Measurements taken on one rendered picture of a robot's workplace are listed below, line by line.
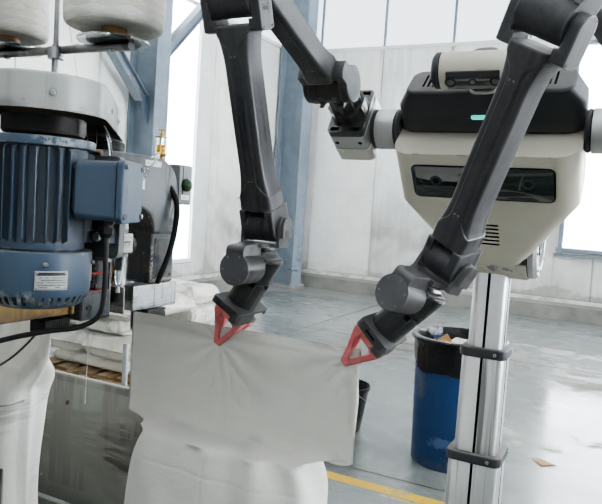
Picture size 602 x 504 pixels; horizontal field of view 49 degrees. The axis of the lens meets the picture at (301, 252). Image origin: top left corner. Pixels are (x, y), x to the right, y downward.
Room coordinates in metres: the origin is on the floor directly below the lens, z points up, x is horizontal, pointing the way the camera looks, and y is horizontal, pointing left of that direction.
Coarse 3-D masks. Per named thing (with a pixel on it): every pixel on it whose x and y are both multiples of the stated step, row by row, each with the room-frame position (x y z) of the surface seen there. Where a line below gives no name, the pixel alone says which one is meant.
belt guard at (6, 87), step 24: (0, 72) 0.90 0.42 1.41; (24, 72) 0.90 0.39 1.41; (48, 72) 0.91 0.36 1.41; (0, 96) 0.90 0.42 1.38; (24, 96) 0.90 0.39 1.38; (48, 96) 0.91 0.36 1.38; (72, 96) 0.93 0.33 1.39; (96, 96) 0.96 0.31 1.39; (96, 120) 1.11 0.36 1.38; (120, 120) 1.28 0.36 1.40
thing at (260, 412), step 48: (144, 336) 1.31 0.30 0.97; (192, 336) 1.25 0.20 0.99; (240, 336) 1.20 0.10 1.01; (144, 384) 1.31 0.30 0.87; (192, 384) 1.25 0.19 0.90; (240, 384) 1.20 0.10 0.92; (288, 384) 1.15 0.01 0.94; (336, 384) 1.11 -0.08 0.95; (144, 432) 1.21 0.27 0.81; (192, 432) 1.21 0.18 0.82; (240, 432) 1.20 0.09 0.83; (288, 432) 1.15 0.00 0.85; (336, 432) 1.11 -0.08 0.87; (144, 480) 1.19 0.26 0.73; (192, 480) 1.14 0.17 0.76; (240, 480) 1.10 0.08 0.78; (288, 480) 1.08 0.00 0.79
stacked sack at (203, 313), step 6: (198, 306) 4.57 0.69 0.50; (204, 306) 4.60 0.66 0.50; (210, 306) 4.63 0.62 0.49; (180, 312) 4.45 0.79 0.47; (186, 312) 4.43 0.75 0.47; (192, 312) 4.42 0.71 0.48; (198, 312) 4.44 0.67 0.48; (204, 312) 4.49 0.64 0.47; (210, 312) 4.55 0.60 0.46; (180, 318) 4.42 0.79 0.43; (186, 318) 4.40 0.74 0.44; (192, 318) 4.39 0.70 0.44; (198, 318) 4.42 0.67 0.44; (204, 318) 4.49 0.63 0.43; (210, 318) 4.56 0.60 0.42
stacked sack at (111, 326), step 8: (72, 320) 4.13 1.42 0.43; (88, 320) 4.05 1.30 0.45; (104, 320) 3.98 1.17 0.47; (112, 320) 3.95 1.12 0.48; (88, 328) 4.07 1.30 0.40; (96, 328) 4.02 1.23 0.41; (104, 328) 3.97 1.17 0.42; (112, 328) 3.93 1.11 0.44; (120, 328) 3.91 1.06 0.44; (128, 328) 3.95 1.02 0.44
